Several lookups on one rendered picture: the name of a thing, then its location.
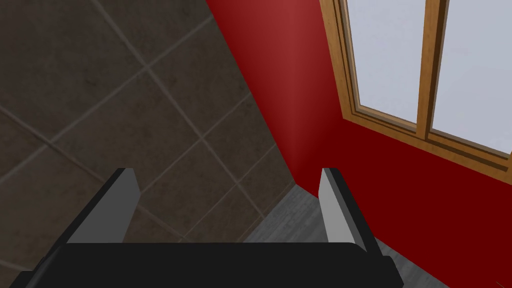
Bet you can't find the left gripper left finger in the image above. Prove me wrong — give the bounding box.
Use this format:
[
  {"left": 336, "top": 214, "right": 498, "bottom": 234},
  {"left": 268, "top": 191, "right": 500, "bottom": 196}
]
[{"left": 44, "top": 167, "right": 142, "bottom": 261}]

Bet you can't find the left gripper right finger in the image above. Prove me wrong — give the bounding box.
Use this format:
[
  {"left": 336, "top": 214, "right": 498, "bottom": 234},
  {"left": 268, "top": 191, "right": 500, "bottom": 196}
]
[{"left": 317, "top": 167, "right": 386, "bottom": 257}]

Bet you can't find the wooden framed window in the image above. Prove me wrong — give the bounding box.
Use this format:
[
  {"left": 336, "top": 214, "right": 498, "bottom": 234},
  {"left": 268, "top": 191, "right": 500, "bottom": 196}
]
[{"left": 318, "top": 0, "right": 512, "bottom": 175}]

